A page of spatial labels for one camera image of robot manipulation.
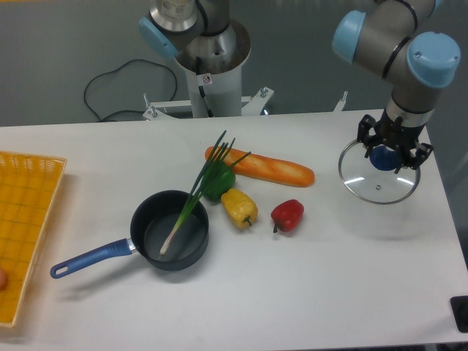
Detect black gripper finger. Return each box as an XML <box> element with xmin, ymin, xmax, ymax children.
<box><xmin>356</xmin><ymin>114</ymin><xmax>377</xmax><ymax>158</ymax></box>
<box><xmin>394</xmin><ymin>143</ymin><xmax>434</xmax><ymax>173</ymax></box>

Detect black device table corner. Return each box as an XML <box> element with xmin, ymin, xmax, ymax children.
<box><xmin>450</xmin><ymin>295</ymin><xmax>468</xmax><ymax>333</ymax></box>

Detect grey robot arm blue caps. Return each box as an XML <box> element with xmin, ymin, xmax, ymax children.
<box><xmin>139</xmin><ymin>1</ymin><xmax>461</xmax><ymax>172</ymax></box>

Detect green bell pepper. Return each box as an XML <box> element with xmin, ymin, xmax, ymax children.
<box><xmin>201</xmin><ymin>161</ymin><xmax>235</xmax><ymax>202</ymax></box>

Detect dark saucepan blue handle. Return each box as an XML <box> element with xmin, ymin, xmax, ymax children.
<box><xmin>50</xmin><ymin>190</ymin><xmax>209</xmax><ymax>279</ymax></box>

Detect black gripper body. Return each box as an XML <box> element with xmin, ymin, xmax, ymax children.
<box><xmin>370</xmin><ymin>110</ymin><xmax>421</xmax><ymax>151</ymax></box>

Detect orange baguette bread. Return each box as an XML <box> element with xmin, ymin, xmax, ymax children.
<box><xmin>204</xmin><ymin>146</ymin><xmax>316</xmax><ymax>189</ymax></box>

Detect yellow woven basket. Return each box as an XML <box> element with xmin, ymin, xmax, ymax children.
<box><xmin>1</xmin><ymin>151</ymin><xmax>67</xmax><ymax>328</ymax></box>

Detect green spring onion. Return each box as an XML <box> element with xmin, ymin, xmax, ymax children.
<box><xmin>159</xmin><ymin>130</ymin><xmax>235</xmax><ymax>256</ymax></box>

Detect glass pot lid blue knob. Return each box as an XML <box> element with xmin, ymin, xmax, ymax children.
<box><xmin>337</xmin><ymin>138</ymin><xmax>421</xmax><ymax>205</ymax></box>

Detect red bell pepper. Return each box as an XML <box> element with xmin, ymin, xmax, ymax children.
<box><xmin>271</xmin><ymin>199</ymin><xmax>304</xmax><ymax>233</ymax></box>

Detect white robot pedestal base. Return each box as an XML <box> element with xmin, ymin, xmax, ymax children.
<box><xmin>140</xmin><ymin>18</ymin><xmax>274</xmax><ymax>118</ymax></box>

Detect yellow bell pepper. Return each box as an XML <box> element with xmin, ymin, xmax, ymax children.
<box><xmin>221</xmin><ymin>188</ymin><xmax>258</xmax><ymax>230</ymax></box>

